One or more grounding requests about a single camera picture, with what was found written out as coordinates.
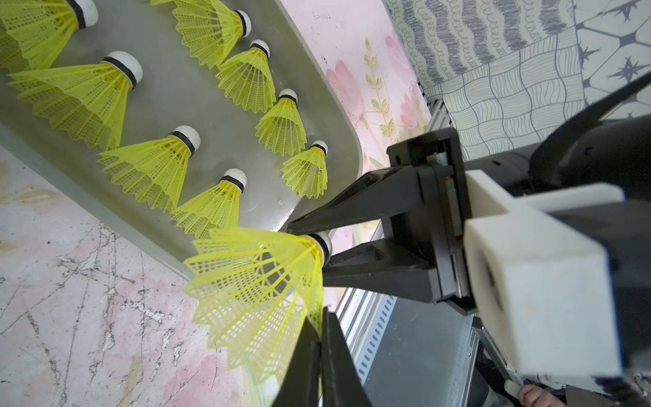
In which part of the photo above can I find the pink floral table mat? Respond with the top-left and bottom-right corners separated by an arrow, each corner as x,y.
1,1 -> 429,406

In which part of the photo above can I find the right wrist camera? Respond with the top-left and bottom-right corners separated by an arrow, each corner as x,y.
464,171 -> 625,377

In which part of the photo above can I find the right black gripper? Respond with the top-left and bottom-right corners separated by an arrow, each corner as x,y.
288,127 -> 477,315

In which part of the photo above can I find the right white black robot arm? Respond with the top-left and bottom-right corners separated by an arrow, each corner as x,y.
288,75 -> 650,376

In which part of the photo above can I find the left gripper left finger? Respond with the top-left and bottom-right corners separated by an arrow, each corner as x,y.
272,322 -> 320,407

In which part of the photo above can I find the grey plastic storage box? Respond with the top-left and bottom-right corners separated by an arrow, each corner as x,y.
1,1 -> 362,278

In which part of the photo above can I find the aluminium mounting rail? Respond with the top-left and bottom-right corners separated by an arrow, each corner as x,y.
336,288 -> 479,406

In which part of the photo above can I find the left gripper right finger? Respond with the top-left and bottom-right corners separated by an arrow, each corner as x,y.
320,307 -> 372,407

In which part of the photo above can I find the yellow shuttlecock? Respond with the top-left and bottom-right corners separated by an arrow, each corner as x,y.
172,0 -> 253,69
1,0 -> 98,73
255,88 -> 307,156
98,125 -> 201,212
184,227 -> 332,384
281,140 -> 328,198
216,39 -> 276,113
171,168 -> 248,239
8,51 -> 143,151

